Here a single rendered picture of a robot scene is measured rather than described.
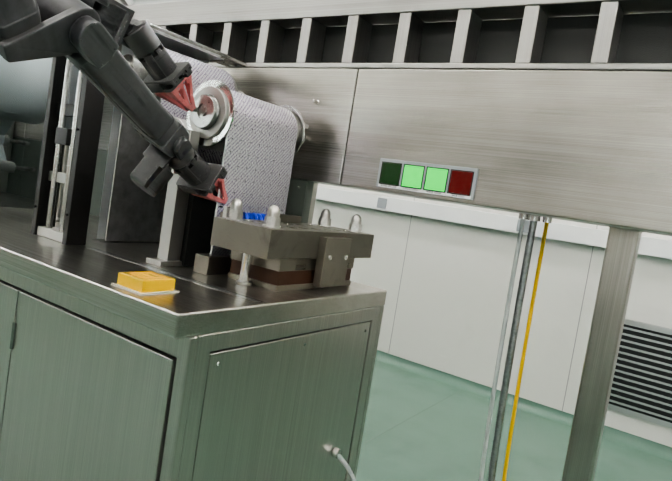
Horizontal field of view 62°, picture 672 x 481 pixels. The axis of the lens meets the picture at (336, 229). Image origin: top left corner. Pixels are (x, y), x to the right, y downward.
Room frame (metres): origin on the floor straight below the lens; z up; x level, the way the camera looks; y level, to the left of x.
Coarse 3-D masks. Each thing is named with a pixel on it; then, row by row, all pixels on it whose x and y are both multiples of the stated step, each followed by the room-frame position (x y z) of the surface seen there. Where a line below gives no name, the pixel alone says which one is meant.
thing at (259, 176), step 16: (240, 144) 1.26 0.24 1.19; (224, 160) 1.23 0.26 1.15; (240, 160) 1.27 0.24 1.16; (256, 160) 1.31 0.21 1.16; (272, 160) 1.36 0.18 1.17; (288, 160) 1.41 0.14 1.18; (240, 176) 1.27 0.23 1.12; (256, 176) 1.32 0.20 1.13; (272, 176) 1.36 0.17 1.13; (288, 176) 1.41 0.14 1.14; (240, 192) 1.28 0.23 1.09; (256, 192) 1.32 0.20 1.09; (272, 192) 1.37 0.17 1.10; (256, 208) 1.33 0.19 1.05
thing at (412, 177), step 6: (408, 168) 1.33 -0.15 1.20; (414, 168) 1.32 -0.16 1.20; (420, 168) 1.31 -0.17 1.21; (408, 174) 1.33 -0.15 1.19; (414, 174) 1.32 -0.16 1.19; (420, 174) 1.31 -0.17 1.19; (402, 180) 1.34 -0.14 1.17; (408, 180) 1.33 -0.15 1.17; (414, 180) 1.32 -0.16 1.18; (420, 180) 1.31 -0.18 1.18; (408, 186) 1.33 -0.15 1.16; (414, 186) 1.32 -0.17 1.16; (420, 186) 1.31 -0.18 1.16
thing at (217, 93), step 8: (208, 88) 1.25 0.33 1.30; (216, 88) 1.24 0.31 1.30; (216, 96) 1.24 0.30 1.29; (224, 96) 1.23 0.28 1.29; (224, 104) 1.22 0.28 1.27; (224, 112) 1.22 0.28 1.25; (224, 120) 1.22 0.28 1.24; (296, 120) 1.44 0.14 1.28; (192, 128) 1.27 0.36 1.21; (200, 128) 1.26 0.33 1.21; (216, 128) 1.23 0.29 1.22; (200, 136) 1.26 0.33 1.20; (208, 136) 1.24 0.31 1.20
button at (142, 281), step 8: (120, 272) 0.96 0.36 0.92; (128, 272) 0.97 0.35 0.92; (136, 272) 0.98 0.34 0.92; (144, 272) 0.99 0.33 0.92; (152, 272) 1.01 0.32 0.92; (120, 280) 0.96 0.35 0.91; (128, 280) 0.95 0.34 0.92; (136, 280) 0.94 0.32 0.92; (144, 280) 0.93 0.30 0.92; (152, 280) 0.94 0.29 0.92; (160, 280) 0.96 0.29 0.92; (168, 280) 0.97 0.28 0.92; (136, 288) 0.93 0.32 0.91; (144, 288) 0.93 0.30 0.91; (152, 288) 0.94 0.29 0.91; (160, 288) 0.96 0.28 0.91; (168, 288) 0.97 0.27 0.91
